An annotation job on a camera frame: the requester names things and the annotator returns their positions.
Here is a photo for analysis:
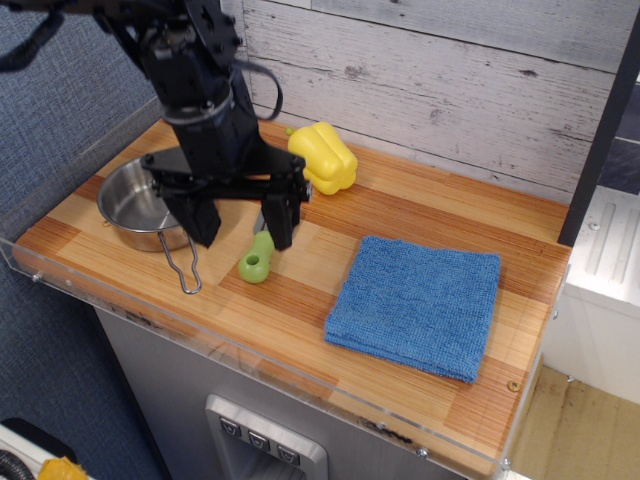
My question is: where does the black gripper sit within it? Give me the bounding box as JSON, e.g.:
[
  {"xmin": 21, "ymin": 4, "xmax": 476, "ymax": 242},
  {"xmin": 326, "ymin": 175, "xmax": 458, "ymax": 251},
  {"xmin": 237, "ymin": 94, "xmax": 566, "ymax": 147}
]
[{"xmin": 142, "ymin": 109, "xmax": 313, "ymax": 251}]

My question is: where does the green handled grey spatula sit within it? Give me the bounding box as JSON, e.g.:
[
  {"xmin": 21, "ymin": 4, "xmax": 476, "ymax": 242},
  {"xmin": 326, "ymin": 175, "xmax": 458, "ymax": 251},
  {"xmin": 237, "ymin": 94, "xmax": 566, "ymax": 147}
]
[{"xmin": 238, "ymin": 213, "xmax": 275, "ymax": 284}]

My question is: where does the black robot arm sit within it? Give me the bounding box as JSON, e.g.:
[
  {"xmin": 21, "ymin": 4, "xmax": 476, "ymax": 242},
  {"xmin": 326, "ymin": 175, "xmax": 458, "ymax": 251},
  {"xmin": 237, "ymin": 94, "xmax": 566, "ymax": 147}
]
[{"xmin": 1, "ymin": 1, "xmax": 312, "ymax": 251}]

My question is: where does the stainless steel pot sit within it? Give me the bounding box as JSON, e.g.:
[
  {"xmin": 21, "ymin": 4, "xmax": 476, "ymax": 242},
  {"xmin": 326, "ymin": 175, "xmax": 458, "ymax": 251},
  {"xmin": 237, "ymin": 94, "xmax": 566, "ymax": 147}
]
[{"xmin": 97, "ymin": 158, "xmax": 203, "ymax": 295}]

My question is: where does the blue folded cloth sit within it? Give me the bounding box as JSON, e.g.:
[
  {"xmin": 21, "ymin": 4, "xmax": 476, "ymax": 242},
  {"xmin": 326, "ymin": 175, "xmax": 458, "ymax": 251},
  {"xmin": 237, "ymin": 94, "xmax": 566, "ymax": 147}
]
[{"xmin": 325, "ymin": 236, "xmax": 501, "ymax": 384}]

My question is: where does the yellow toy bell pepper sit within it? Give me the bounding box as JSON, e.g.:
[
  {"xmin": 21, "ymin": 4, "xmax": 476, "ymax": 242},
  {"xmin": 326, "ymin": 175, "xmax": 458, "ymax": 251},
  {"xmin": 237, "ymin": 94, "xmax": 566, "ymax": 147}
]
[{"xmin": 285, "ymin": 121, "xmax": 358, "ymax": 195}]

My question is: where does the grey toy fridge cabinet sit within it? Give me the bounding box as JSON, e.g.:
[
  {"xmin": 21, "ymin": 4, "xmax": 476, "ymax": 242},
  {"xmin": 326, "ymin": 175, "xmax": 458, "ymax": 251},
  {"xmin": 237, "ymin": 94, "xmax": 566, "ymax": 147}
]
[{"xmin": 97, "ymin": 309, "xmax": 457, "ymax": 479}]

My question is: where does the clear acrylic table guard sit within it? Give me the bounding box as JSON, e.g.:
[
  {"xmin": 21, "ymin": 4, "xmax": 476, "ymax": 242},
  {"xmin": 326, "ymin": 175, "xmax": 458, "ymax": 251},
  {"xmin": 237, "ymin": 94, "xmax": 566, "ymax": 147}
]
[{"xmin": 12, "ymin": 122, "xmax": 569, "ymax": 479}]

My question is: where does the white side cabinet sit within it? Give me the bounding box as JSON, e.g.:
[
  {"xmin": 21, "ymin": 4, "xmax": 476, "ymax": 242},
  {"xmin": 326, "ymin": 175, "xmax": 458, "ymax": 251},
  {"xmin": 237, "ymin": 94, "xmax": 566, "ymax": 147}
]
[{"xmin": 541, "ymin": 187, "xmax": 639, "ymax": 403}]

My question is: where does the black right upright post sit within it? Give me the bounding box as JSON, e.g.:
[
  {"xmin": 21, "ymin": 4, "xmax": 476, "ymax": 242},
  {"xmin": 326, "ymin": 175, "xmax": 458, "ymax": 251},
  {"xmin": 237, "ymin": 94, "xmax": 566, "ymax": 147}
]
[{"xmin": 557, "ymin": 11, "xmax": 639, "ymax": 247}]

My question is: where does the yellow black cable bundle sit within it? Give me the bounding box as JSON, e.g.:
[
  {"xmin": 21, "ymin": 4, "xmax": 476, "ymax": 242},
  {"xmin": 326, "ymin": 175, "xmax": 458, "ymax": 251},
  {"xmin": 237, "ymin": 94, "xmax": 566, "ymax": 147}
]
[{"xmin": 0, "ymin": 449, "xmax": 31, "ymax": 480}]

